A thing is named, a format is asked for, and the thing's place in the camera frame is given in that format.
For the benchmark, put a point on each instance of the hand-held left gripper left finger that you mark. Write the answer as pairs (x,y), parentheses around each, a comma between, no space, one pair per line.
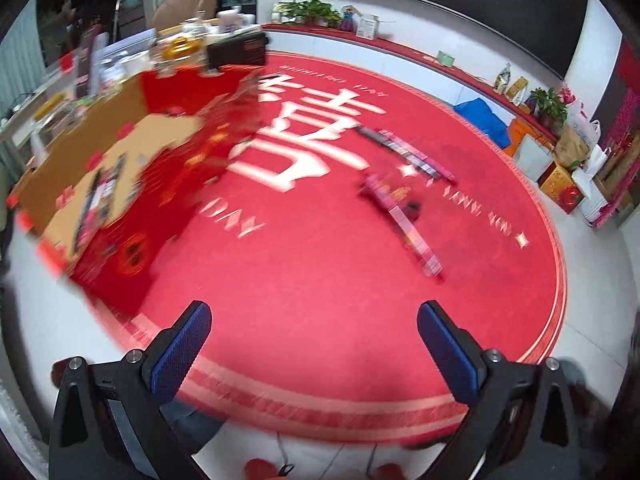
(182,345)

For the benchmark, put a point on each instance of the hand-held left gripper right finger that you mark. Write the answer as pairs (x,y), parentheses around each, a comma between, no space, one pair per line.
(447,350)

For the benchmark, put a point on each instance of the red cardboard box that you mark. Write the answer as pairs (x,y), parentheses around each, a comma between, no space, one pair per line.
(165,200)

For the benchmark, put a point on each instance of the thick black marker pen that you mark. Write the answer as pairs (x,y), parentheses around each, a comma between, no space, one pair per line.
(87,220)

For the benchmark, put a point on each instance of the person's leg in jeans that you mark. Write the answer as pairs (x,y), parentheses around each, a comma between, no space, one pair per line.
(190,425)

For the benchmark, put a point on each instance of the red lighter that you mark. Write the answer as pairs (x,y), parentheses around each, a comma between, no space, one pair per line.
(420,245)

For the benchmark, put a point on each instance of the red slipper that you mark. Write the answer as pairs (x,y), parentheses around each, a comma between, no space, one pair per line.
(260,470)
(397,472)

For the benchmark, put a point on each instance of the round red rug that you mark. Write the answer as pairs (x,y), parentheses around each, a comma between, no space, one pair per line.
(325,285)

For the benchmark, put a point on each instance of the pink clear click pen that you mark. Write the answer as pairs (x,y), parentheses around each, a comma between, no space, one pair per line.
(375,190)

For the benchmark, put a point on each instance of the red and gold gift box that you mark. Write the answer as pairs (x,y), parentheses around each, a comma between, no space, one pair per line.
(560,187)

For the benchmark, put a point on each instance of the white paper bag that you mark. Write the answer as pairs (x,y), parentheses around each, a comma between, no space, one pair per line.
(532,160)

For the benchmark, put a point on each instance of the red clear gel pen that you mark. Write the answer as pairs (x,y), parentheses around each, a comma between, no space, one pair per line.
(395,144)

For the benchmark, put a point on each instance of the white shopping bags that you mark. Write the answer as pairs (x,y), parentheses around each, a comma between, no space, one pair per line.
(592,185)

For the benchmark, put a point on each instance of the orange paper bag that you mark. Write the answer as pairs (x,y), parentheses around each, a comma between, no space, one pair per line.
(517,135)

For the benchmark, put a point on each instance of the black grip gel pen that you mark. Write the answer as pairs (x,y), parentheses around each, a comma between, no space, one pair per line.
(372,135)

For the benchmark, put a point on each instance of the blue plastic bag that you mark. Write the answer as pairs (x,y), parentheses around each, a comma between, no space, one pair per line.
(482,117)

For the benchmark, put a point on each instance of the brown paper bag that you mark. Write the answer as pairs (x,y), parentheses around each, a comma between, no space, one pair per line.
(572,147)

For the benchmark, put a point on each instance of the potted plant red flowers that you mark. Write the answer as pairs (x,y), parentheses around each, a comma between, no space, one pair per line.
(550,105)

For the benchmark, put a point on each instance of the gold snack bag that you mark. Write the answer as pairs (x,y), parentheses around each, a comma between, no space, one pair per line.
(517,91)

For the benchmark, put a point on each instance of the white and green snack bag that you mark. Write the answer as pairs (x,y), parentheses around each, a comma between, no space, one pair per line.
(502,80)

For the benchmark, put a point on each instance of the small green box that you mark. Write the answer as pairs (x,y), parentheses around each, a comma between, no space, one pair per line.
(445,59)

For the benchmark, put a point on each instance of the glass jar gold lid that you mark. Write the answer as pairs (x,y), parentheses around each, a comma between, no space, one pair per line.
(177,50)

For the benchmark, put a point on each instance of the tall dark box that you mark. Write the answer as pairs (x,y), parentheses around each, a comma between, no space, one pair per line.
(86,65)

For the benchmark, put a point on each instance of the black radio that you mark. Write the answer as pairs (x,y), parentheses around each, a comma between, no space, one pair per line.
(235,50)

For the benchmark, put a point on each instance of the low red-topped bench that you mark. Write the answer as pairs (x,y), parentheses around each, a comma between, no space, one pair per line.
(400,50)

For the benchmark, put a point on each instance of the white bottle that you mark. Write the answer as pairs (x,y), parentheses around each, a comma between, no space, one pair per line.
(227,19)

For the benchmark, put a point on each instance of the small white box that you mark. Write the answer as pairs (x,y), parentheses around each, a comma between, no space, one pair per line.
(367,26)

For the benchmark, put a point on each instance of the beige shell-back chair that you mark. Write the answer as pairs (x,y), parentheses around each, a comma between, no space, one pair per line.
(185,5)

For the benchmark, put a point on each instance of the green potted plant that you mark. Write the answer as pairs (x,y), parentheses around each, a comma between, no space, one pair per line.
(310,10)

